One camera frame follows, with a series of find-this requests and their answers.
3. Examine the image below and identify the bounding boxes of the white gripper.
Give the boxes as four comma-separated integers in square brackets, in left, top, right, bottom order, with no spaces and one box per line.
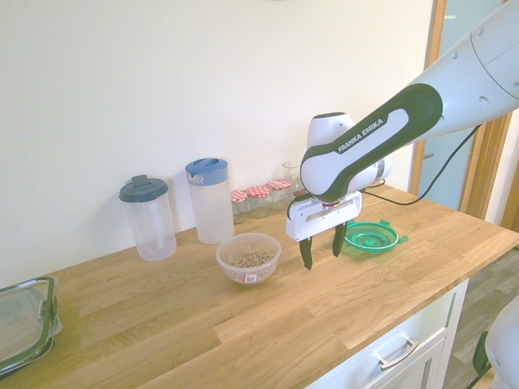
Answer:
[285,190,363,271]

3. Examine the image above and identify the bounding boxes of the green round container lid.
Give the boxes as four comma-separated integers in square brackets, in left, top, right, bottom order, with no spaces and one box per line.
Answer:
[343,218,409,260]

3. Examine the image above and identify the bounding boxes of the jar with red checkered lid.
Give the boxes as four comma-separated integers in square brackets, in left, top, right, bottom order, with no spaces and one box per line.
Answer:
[247,186,272,220]
[267,179,293,211]
[230,190,249,224]

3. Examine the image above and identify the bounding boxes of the clear pitcher blue lid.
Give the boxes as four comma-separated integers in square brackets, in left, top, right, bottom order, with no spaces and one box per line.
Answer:
[185,157,236,246]

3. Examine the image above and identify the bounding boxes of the clear pitcher dark grey lid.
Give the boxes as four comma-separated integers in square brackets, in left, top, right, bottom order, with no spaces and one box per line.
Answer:
[118,174,178,262]

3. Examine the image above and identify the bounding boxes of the rectangular container green-rimmed lid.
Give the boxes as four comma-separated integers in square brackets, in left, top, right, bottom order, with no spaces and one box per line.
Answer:
[0,276,64,378]

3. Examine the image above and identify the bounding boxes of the clear bowl with cereal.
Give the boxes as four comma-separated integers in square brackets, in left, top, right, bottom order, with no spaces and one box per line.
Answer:
[215,232,282,287]

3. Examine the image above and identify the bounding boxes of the tall footed drinking glass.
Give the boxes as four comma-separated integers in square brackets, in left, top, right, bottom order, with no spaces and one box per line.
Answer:
[281,160,303,191]

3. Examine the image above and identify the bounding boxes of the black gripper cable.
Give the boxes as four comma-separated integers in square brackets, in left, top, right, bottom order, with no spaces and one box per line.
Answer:
[362,121,487,206]

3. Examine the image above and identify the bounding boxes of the white drawer with handle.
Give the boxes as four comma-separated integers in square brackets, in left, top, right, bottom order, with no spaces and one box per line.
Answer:
[303,277,471,389]

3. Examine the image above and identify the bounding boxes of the silver drawer handle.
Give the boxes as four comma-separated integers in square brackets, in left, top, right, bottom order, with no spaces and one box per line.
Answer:
[375,335,419,370]

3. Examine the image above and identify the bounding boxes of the silver vertical cabinet handle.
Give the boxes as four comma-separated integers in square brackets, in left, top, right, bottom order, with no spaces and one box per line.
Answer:
[444,291,458,329]

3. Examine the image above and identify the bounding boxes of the wooden door frame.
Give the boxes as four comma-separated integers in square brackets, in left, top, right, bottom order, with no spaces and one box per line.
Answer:
[407,0,519,234]

